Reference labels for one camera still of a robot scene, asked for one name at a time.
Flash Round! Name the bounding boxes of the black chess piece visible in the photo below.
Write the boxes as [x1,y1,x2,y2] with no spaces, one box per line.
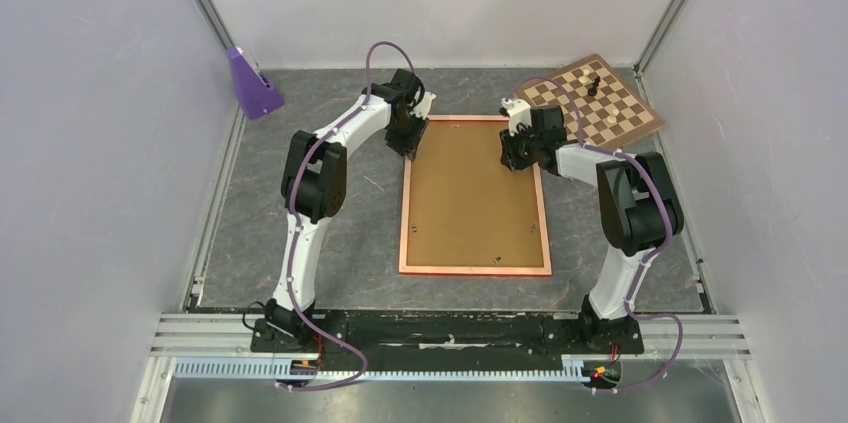
[587,76,601,96]

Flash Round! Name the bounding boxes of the wooden chessboard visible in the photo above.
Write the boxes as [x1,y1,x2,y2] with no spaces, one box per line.
[516,54,664,149]

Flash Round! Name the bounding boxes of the purple cable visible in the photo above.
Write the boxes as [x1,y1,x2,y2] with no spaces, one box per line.
[276,41,417,393]
[506,77,685,396]

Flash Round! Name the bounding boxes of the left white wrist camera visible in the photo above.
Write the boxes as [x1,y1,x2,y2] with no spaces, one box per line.
[410,91,436,120]

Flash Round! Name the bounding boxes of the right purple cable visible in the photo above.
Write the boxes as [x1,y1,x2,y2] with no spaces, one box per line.
[506,77,685,396]

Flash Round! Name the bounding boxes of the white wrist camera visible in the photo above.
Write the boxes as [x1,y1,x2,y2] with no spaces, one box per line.
[410,91,436,120]
[500,98,532,136]

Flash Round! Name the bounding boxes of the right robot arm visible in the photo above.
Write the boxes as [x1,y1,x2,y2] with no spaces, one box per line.
[499,99,684,353]

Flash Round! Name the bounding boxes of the white chess piece top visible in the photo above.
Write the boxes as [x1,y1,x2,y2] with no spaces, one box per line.
[579,68,591,85]

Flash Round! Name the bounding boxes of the orange picture frame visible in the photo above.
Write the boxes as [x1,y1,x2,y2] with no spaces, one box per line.
[398,115,553,278]

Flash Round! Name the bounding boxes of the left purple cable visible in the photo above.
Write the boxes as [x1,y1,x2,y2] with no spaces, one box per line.
[276,41,417,393]

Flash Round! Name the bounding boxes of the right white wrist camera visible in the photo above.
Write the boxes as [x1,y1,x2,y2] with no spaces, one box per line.
[500,98,532,136]

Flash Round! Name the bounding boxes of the white chess piece lower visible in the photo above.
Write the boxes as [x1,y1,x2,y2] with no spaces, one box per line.
[606,108,620,125]

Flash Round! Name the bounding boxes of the light blue cable duct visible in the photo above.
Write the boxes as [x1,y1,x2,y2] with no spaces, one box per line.
[173,357,584,382]

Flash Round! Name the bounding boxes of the purple plastic stand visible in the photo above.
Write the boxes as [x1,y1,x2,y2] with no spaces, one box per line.
[226,46,285,120]

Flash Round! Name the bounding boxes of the white chess piece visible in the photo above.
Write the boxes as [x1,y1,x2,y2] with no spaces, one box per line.
[606,108,620,125]
[579,68,591,85]

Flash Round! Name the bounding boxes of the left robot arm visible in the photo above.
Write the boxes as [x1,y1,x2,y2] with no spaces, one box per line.
[251,69,434,353]

